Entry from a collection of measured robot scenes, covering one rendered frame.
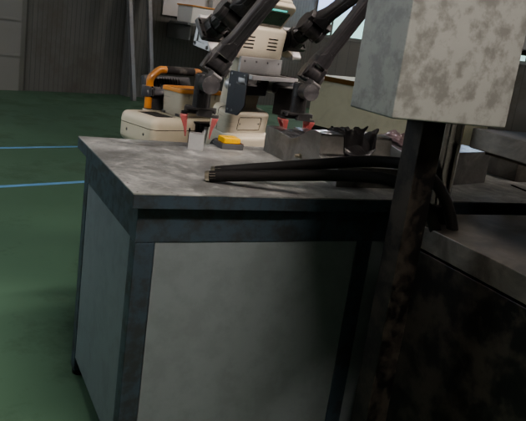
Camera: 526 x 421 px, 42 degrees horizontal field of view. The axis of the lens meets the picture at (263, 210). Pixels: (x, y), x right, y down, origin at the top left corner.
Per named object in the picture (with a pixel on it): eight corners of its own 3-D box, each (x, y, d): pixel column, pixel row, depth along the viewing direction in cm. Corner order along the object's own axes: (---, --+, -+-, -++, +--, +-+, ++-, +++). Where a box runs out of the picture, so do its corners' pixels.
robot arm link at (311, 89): (322, 76, 251) (305, 62, 248) (336, 78, 241) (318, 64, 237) (303, 103, 252) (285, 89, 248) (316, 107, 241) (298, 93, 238)
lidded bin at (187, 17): (199, 23, 1071) (200, 7, 1064) (214, 26, 1046) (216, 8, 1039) (174, 20, 1039) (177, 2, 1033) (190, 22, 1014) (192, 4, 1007)
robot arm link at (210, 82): (230, 67, 225) (209, 51, 222) (240, 70, 215) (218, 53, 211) (208, 97, 226) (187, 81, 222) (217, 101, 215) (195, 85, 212)
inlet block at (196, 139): (190, 142, 238) (192, 127, 236) (204, 144, 238) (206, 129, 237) (187, 149, 225) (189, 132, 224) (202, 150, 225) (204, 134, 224)
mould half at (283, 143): (263, 150, 242) (268, 112, 239) (326, 154, 254) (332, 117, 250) (335, 186, 199) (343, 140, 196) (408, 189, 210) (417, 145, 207)
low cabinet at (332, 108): (484, 151, 972) (496, 98, 953) (402, 154, 830) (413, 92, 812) (391, 129, 1080) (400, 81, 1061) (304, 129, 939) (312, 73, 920)
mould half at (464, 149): (329, 152, 258) (334, 123, 255) (372, 151, 276) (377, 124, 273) (442, 185, 223) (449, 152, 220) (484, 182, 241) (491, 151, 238)
